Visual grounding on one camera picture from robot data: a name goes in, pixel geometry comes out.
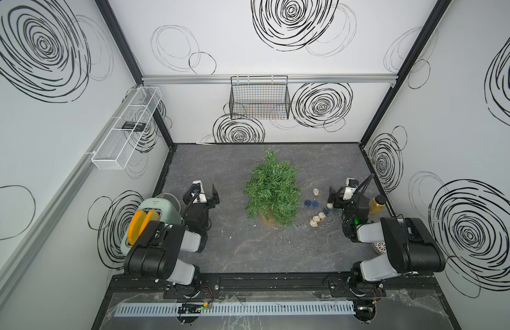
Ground string lights with rattan balls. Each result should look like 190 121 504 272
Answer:
303 188 342 229

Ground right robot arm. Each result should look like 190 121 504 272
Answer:
327 187 446 294

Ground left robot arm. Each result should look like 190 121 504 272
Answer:
121 191 220 287

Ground small green christmas tree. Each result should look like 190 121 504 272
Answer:
243 148 301 227

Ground yellow juice bottle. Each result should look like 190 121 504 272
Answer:
369 195 387 215

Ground orange toast slice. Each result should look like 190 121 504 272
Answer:
139 210 160 234
127 210 147 246

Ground white woven round trivet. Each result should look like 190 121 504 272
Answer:
373 242 387 255

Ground small black item in shelf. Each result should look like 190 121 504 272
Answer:
121 122 146 132

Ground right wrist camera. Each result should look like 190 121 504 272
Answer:
342 178 360 201

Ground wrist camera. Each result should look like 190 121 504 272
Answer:
190 180 208 204
342 178 360 201

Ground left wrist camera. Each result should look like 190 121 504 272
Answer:
190 180 208 204

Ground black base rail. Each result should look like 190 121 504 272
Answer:
105 272 439 299

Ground white wire shelf basket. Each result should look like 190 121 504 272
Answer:
91 86 161 170

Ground white slotted cable duct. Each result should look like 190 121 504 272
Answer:
113 301 355 317

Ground black wire basket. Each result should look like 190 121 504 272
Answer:
228 82 292 120

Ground aluminium wall rail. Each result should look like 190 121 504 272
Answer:
142 74 398 85

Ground black corner frame post right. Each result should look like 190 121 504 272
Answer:
360 0 453 148

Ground black corner frame post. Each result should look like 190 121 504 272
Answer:
360 0 453 148
95 0 175 150

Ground black corner frame post left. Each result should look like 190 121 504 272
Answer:
95 0 175 150

